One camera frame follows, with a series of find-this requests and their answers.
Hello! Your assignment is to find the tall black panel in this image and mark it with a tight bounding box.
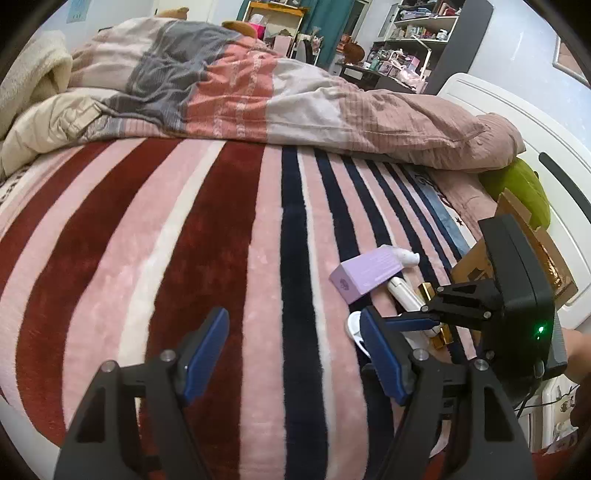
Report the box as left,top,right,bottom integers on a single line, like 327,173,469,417
425,0,495,96

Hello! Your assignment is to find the white cosmetic tube gold end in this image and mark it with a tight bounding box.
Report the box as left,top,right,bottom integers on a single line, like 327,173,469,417
387,276,455,350

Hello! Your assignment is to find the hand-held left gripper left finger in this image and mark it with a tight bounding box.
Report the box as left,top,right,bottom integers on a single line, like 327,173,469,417
54,307,230,480

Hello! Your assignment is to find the cream fleece blanket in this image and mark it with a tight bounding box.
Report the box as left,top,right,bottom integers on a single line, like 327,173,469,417
0,30,75,139

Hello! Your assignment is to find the pink grey patchwork quilt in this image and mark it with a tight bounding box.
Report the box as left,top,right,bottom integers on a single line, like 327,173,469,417
69,18,527,174

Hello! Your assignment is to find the striped fleece blanket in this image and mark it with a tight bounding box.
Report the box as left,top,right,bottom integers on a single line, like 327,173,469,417
0,137,499,480

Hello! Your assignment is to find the white nightstand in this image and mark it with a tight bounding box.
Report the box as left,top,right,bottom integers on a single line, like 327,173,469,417
526,374,583,454

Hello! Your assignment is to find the yellow wooden shelf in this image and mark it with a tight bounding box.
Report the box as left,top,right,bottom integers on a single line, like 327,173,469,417
242,0,310,43

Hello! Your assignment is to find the white headboard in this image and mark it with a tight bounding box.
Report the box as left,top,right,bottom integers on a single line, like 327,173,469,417
436,71,591,333

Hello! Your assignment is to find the white pump bottle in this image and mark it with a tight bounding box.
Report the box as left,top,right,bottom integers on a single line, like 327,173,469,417
390,247,421,269

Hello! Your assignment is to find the person's right forearm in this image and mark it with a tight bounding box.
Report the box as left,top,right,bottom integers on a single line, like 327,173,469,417
561,327,591,385

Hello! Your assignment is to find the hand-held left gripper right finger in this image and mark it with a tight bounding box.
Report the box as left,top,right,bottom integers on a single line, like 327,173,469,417
359,306,537,480

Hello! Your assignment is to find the teal curtain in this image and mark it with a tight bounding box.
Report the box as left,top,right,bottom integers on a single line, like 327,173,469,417
300,0,357,66

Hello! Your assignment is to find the purple cardboard box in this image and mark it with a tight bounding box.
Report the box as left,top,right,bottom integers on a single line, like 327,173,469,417
329,246,407,305

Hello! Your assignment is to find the brown cardboard box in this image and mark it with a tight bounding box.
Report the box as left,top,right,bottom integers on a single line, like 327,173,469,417
450,188,579,306

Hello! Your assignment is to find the cluttered white shelf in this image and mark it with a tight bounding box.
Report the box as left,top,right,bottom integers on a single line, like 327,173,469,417
373,0,462,88

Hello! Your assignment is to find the black cable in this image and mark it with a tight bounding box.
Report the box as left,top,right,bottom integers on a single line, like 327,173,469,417
515,387,578,421

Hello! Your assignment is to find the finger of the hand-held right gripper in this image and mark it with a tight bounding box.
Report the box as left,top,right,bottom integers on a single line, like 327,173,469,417
397,281,505,333

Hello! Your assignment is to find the framed wall picture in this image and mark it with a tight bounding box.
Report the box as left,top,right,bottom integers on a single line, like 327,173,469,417
551,36,591,87

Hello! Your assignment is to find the dark desk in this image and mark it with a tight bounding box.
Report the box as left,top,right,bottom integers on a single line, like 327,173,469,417
336,62,430,94

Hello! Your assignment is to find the green plush pillow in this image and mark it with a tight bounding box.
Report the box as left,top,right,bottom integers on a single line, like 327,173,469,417
478,157,552,232

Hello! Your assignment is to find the brown plush toy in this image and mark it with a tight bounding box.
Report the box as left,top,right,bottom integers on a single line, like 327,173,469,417
222,20,257,38
154,6,191,22

